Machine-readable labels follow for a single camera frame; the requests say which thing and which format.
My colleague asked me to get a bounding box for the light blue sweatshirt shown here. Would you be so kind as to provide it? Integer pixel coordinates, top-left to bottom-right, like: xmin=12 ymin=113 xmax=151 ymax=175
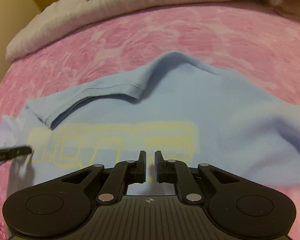
xmin=0 ymin=51 xmax=300 ymax=194

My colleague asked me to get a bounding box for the grey striped duvet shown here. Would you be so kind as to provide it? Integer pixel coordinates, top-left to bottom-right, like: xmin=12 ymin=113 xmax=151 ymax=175
xmin=5 ymin=0 xmax=300 ymax=63

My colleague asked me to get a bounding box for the pink floral blanket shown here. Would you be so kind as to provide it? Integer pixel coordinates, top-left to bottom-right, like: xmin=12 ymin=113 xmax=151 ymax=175
xmin=0 ymin=0 xmax=300 ymax=240

